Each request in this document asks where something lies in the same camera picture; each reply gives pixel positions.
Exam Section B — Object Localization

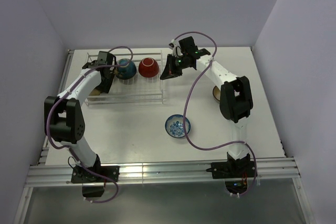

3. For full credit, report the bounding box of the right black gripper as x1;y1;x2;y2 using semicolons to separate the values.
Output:
161;54;187;81

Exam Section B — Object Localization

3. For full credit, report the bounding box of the white bowl red outside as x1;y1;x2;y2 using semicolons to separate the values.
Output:
138;57;160;78

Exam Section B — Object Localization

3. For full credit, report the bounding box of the tan bowl dark rim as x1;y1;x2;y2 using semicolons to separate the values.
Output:
114;58;137;80

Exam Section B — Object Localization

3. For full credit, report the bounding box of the black glazed bowl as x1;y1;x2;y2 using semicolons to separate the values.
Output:
89;89;102;96

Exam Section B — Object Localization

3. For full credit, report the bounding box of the small tan bowl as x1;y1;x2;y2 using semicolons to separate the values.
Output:
212;86;221;102

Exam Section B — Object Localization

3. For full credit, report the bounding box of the blue white patterned bowl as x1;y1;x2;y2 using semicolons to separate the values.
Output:
164;114;185;138

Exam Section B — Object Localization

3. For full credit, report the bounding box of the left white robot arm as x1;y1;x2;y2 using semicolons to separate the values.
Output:
44;51;117;182

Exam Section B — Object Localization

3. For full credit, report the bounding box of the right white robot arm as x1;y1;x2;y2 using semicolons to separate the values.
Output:
160;49;255;177

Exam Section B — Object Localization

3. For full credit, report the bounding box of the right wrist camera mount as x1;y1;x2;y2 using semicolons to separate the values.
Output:
169;36;198;57

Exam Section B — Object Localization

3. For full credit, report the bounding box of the white wire dish rack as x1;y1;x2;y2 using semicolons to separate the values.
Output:
85;49;164;106

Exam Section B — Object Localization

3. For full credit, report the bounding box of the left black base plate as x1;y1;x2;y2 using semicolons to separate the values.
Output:
71;166;120;184

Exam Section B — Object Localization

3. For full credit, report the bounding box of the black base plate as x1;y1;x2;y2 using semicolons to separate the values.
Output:
206;161;256;179
71;166;120;184

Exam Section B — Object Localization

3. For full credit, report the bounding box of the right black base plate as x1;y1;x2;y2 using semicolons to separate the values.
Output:
206;161;256;179

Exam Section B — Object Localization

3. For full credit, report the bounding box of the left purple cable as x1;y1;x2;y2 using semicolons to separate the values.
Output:
46;45;133;204

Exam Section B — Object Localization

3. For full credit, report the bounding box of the aluminium rail frame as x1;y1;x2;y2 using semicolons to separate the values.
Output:
15;47;315;223

